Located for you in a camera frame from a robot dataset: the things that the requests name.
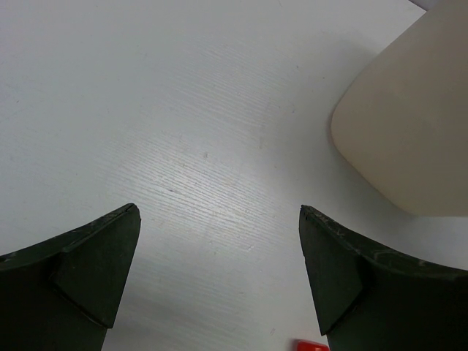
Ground beige plastic bin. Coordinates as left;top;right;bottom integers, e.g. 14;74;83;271
331;1;467;216

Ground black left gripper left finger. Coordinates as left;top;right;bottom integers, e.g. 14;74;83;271
1;203;140;350

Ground small red cap bottle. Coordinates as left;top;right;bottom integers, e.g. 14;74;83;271
292;339;330;351

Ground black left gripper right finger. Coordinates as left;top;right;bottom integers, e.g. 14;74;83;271
299;205;467;350

